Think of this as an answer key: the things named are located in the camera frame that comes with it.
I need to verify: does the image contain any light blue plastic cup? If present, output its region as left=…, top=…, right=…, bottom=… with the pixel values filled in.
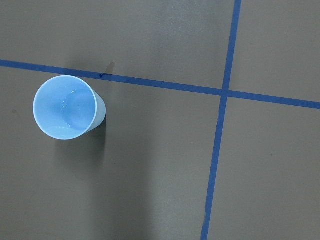
left=33, top=75, right=107, bottom=140

